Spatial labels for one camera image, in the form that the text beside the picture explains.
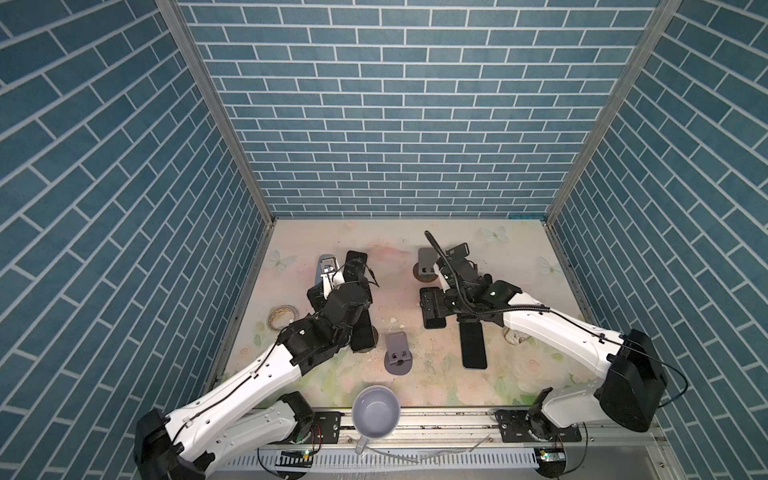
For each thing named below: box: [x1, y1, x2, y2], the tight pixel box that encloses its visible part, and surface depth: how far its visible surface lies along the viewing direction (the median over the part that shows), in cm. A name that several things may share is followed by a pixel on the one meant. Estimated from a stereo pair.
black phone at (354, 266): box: [343, 250, 368, 283], surface depth 96 cm
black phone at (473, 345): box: [460, 321, 487, 369], surface depth 88 cm
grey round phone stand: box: [384, 331, 413, 375], surface depth 82 cm
